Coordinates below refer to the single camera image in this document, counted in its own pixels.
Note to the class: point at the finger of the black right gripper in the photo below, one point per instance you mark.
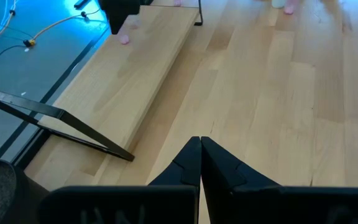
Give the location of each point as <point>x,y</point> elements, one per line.
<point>116,25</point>

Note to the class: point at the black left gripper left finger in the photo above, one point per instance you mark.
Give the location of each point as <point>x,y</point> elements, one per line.
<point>166,199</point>

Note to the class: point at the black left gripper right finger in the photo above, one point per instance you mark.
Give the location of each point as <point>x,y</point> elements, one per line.
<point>244,199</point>

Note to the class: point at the pink medicine bottle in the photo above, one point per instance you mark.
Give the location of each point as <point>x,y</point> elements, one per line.
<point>124,39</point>
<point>289,8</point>
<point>177,2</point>

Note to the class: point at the clear medicine bottle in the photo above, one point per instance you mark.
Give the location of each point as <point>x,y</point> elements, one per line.
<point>278,3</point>

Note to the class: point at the black flat bar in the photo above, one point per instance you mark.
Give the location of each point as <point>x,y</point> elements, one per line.
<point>82,3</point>

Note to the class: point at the wooden shelf with black frame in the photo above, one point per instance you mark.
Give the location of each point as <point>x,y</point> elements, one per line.
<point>120,87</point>

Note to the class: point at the black aluminium table frame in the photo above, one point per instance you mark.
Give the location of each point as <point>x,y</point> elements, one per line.
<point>31,149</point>

